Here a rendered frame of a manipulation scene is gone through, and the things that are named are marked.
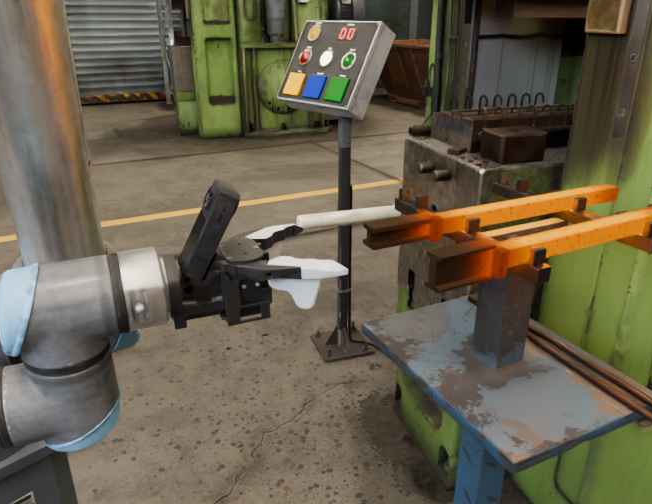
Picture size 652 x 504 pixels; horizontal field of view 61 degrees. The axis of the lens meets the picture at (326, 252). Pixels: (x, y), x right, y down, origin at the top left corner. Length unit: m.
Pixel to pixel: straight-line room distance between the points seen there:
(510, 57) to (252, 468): 1.38
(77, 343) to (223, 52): 5.62
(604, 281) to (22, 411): 1.08
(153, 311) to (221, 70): 5.60
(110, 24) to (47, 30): 8.36
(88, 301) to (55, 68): 0.27
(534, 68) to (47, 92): 1.36
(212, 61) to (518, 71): 4.70
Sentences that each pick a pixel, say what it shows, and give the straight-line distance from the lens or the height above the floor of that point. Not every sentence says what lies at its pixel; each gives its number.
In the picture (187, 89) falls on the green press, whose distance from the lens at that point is 6.34.
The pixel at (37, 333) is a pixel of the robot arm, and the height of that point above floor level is 0.92.
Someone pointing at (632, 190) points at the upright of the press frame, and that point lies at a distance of 1.23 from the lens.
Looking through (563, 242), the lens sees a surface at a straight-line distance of 0.77.
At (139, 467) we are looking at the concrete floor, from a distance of 1.83.
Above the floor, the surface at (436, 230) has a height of 0.95.
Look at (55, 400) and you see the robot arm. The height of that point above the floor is 0.83.
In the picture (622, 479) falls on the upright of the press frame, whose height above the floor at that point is 0.21.
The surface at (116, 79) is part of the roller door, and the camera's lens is 9.10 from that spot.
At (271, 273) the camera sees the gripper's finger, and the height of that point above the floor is 0.95.
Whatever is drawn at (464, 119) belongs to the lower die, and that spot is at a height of 0.99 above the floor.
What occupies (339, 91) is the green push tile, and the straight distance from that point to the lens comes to 1.75.
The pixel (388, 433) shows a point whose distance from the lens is 1.86.
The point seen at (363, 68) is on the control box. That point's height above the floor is 1.07.
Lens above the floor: 1.22
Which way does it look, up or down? 23 degrees down
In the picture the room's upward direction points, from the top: straight up
